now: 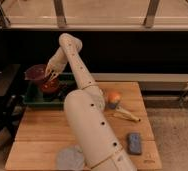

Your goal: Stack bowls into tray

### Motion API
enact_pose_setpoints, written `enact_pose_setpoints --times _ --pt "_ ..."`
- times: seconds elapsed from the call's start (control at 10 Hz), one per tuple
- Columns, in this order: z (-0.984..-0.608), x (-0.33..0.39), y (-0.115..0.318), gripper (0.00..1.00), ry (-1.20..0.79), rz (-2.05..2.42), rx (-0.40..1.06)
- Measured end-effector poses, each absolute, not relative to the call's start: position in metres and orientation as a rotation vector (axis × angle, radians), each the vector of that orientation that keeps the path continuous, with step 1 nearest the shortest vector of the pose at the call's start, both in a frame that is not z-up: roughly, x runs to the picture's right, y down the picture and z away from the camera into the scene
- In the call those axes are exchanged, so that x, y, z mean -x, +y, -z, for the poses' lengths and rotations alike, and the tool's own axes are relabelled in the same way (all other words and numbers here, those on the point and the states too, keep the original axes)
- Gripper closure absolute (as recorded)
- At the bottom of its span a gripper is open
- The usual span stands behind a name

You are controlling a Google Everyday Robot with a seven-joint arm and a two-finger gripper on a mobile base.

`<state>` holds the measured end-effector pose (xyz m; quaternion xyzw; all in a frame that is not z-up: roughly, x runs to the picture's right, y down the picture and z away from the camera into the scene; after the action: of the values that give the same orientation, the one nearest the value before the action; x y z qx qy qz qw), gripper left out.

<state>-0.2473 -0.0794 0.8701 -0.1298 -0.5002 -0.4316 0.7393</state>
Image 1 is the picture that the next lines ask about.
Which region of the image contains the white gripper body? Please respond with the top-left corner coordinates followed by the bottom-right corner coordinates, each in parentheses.
top-left (47, 47), bottom-right (68, 74)

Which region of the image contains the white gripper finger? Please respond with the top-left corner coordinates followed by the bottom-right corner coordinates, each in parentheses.
top-left (49, 72), bottom-right (59, 81)
top-left (45, 66), bottom-right (52, 77)

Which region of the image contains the maroon plastic bowl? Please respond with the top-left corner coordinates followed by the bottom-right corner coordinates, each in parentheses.
top-left (25, 64), bottom-right (47, 86)

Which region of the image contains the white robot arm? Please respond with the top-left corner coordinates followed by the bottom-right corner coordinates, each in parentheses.
top-left (45, 33), bottom-right (137, 171)

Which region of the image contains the green plastic tray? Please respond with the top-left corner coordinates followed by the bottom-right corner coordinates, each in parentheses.
top-left (24, 74), bottom-right (77, 108)

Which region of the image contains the red plastic bowl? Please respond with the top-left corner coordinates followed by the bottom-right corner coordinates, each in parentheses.
top-left (40, 79), bottom-right (59, 95)

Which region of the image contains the orange blue toy ball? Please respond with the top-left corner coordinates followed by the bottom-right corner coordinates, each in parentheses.
top-left (108, 92), bottom-right (121, 109)

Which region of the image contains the grey round cloth pad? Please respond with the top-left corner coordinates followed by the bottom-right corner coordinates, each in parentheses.
top-left (56, 145), bottom-right (85, 171)

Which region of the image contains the blue rectangular sponge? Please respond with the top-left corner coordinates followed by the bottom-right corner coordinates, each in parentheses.
top-left (127, 133), bottom-right (142, 155)

